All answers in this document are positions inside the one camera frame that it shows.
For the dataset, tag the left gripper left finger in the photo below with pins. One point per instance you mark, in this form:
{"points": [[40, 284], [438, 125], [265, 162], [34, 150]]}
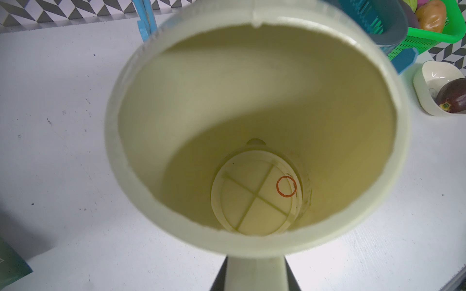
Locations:
{"points": [[219, 282]]}

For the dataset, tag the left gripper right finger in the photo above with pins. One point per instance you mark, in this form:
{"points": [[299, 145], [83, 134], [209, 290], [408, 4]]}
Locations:
{"points": [[291, 279]]}

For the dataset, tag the beige watering can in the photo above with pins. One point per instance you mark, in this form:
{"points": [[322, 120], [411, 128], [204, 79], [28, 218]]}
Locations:
{"points": [[256, 129]]}

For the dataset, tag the dark teal watering can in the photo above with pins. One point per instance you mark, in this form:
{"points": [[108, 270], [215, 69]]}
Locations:
{"points": [[384, 21]]}

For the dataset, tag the blue white slatted shelf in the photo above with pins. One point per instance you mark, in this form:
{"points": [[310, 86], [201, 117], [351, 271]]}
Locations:
{"points": [[146, 26]]}

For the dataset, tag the green chips bag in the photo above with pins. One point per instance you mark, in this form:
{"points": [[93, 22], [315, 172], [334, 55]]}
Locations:
{"points": [[12, 266]]}

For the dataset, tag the dark purple fruit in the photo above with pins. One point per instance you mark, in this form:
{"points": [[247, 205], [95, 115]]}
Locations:
{"points": [[452, 97]]}

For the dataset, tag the cream oval dish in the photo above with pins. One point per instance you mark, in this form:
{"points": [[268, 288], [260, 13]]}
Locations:
{"points": [[429, 80]]}

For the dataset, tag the green plastic basket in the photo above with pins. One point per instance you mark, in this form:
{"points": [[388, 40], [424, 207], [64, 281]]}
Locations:
{"points": [[422, 40]]}

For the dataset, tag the brown toy potato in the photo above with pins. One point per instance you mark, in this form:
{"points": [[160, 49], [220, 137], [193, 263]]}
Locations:
{"points": [[432, 16]]}

